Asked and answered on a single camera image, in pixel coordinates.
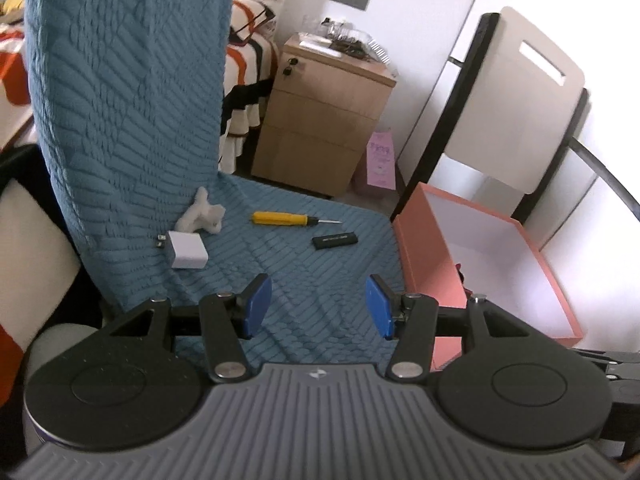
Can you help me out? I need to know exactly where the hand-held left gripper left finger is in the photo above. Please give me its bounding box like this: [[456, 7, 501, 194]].
[[102, 274, 273, 383]]

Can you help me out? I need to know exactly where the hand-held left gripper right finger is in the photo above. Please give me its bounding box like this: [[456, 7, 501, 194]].
[[365, 274, 538, 382]]

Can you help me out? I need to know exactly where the pink cardboard box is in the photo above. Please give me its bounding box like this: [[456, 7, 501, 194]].
[[391, 182, 585, 371]]

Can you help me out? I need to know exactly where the black usb stick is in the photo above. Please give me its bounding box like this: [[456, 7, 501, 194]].
[[312, 231, 360, 250]]

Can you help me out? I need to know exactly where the white charger plug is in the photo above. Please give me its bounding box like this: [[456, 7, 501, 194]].
[[155, 230, 210, 271]]

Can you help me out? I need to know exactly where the yellow screwdriver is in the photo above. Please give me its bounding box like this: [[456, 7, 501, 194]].
[[250, 211, 343, 228]]

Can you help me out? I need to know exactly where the white plastic hook piece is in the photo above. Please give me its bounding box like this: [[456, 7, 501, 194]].
[[175, 186, 226, 235]]

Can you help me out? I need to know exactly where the pink paper bag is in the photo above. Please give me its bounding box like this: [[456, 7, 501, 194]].
[[352, 130, 398, 196]]

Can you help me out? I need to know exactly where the wooden nightstand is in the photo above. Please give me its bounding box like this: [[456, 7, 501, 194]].
[[250, 32, 398, 200]]

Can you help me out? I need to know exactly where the black curved metal tube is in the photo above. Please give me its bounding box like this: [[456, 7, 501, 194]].
[[567, 137, 640, 221]]

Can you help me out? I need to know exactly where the cream cushion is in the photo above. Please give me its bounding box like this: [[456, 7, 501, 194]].
[[0, 175, 83, 356]]

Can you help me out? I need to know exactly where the blue quilted chair cover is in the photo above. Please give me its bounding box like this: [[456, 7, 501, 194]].
[[22, 0, 406, 366]]

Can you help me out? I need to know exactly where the white folding chair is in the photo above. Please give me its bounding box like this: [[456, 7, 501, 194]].
[[400, 6, 588, 226]]

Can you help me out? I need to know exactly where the striped bed blanket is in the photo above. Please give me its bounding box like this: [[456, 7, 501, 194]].
[[0, 0, 280, 176]]

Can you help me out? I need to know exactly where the white paper sheet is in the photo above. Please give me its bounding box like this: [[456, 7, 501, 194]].
[[299, 32, 341, 52]]

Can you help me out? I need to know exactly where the clear plastic clutter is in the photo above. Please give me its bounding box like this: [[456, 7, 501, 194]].
[[320, 17, 391, 66]]

